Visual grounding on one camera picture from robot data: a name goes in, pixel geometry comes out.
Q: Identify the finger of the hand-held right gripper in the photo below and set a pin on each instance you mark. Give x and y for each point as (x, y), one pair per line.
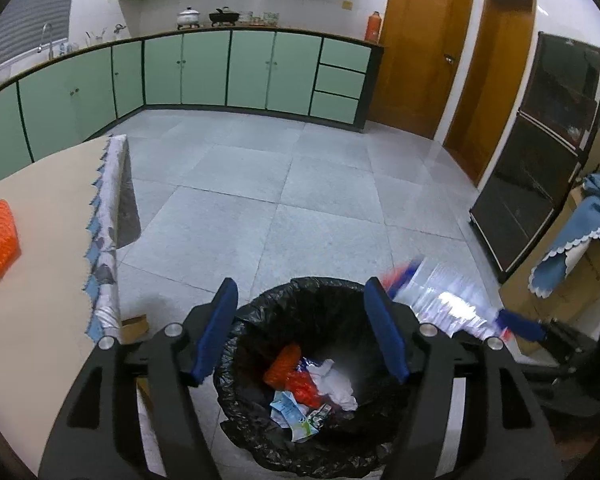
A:
(522, 326)

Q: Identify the grey window blind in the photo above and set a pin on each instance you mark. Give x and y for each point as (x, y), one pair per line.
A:
(25, 20)

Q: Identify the silver cooking pot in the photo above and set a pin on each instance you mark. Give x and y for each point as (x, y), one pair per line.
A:
(188, 17)

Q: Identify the blue white paper cup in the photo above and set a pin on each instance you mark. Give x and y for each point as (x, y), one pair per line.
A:
(285, 407)

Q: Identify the green base cabinet run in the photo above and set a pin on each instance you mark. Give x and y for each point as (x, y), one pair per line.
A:
(205, 70)

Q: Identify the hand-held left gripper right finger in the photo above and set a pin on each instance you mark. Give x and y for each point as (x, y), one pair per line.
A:
(387, 332)

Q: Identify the orange thermos flask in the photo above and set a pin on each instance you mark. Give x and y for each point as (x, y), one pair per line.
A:
(373, 27)

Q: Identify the glass jars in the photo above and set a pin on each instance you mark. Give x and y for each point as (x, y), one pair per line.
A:
(260, 19)

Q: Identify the plain wooden door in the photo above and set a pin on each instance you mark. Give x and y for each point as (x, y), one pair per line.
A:
(500, 85)

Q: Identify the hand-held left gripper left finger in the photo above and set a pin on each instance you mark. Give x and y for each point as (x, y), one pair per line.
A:
(215, 332)

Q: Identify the silver blue foil packet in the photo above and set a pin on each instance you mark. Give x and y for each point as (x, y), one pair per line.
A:
(445, 295)

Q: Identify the black wok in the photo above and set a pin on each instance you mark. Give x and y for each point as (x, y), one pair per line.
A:
(224, 17)

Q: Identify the blue scalloped cloth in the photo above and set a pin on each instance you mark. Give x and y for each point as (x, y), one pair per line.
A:
(580, 230)

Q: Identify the chrome kitchen faucet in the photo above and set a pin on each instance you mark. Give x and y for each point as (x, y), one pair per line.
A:
(46, 40)

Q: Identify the brown cardboard piece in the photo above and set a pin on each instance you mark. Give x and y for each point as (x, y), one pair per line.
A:
(134, 329)

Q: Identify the utensil holder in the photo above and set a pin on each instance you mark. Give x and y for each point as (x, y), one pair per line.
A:
(95, 37)

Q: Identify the orange foam net sleeve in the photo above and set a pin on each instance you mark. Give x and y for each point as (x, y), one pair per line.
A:
(0, 240)

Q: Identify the black bagged trash bin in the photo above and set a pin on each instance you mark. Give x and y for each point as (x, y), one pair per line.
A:
(330, 320)

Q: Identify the black glass display cabinet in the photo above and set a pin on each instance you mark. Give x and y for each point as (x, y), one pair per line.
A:
(535, 170)

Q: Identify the white tissue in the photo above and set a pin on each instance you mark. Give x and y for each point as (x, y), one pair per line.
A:
(335, 385)

